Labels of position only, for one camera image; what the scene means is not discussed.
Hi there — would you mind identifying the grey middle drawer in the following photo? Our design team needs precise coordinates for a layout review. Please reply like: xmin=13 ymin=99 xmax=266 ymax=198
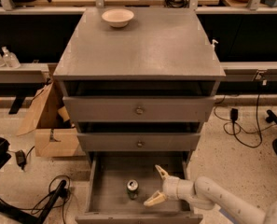
xmin=77 ymin=133 xmax=201 ymax=151

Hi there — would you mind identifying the grey top drawer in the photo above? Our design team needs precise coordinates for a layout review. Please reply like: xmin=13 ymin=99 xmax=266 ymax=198
xmin=63 ymin=97 xmax=215 ymax=122

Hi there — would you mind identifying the white ceramic bowl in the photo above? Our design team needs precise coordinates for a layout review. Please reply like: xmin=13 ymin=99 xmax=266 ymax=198
xmin=102 ymin=8 xmax=134 ymax=28

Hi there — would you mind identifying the black power adapter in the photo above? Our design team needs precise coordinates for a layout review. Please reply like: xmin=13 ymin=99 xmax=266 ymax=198
xmin=15 ymin=150 xmax=26 ymax=169
xmin=230 ymin=108 xmax=238 ymax=122

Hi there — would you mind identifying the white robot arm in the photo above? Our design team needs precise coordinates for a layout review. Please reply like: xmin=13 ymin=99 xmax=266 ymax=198
xmin=144 ymin=165 xmax=277 ymax=224

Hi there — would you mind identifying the grey drawer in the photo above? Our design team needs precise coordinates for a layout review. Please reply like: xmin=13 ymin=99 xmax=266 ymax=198
xmin=77 ymin=133 xmax=201 ymax=151
xmin=63 ymin=97 xmax=215 ymax=122
xmin=76 ymin=151 xmax=202 ymax=224

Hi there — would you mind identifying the clear sanitizer bottle right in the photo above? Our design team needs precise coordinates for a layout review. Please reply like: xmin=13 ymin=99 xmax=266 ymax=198
xmin=2 ymin=47 xmax=21 ymax=68

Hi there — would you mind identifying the green soda can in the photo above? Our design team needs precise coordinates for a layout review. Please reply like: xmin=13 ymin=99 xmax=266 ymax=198
xmin=126 ymin=179 xmax=139 ymax=200

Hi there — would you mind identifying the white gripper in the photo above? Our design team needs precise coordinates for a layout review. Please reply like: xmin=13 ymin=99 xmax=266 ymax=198
xmin=144 ymin=164 xmax=195 ymax=207

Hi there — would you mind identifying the black stand with cables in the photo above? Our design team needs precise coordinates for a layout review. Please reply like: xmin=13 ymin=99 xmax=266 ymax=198
xmin=0 ymin=175 xmax=72 ymax=224

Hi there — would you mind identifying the grey metal rail shelf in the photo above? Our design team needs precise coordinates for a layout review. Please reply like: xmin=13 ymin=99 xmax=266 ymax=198
xmin=0 ymin=63 xmax=50 ymax=84

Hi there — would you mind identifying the grey wooden drawer cabinet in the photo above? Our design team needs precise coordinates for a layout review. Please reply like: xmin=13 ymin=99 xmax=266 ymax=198
xmin=52 ymin=7 xmax=227 ymax=224

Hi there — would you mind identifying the brown cardboard box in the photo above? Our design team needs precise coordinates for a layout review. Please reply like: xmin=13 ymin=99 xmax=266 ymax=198
xmin=16 ymin=64 xmax=86 ymax=159

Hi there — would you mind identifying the white pump bottle behind cabinet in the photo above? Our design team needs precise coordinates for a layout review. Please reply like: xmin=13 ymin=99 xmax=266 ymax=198
xmin=211 ymin=39 xmax=218 ymax=49

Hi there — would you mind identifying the grey bottom drawer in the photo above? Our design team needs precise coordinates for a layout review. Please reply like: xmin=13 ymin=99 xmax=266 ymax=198
xmin=76 ymin=151 xmax=202 ymax=224

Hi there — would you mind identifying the black power adapter left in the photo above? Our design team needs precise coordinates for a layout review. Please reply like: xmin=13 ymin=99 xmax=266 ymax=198
xmin=15 ymin=150 xmax=26 ymax=169

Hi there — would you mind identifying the black cable on floor right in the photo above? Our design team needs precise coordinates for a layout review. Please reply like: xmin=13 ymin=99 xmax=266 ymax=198
xmin=214 ymin=77 xmax=277 ymax=149

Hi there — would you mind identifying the black power adapter right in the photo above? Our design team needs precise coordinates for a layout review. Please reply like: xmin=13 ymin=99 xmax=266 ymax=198
xmin=230 ymin=108 xmax=238 ymax=122

